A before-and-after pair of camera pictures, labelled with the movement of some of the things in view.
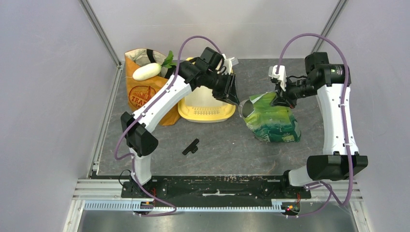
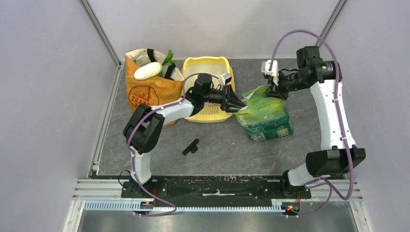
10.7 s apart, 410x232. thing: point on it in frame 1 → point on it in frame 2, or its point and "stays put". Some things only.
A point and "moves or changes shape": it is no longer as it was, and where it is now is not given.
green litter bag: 271,123 moves or changes shape
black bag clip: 192,148 stays put
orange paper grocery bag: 139,92 stays put
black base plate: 259,187 stays put
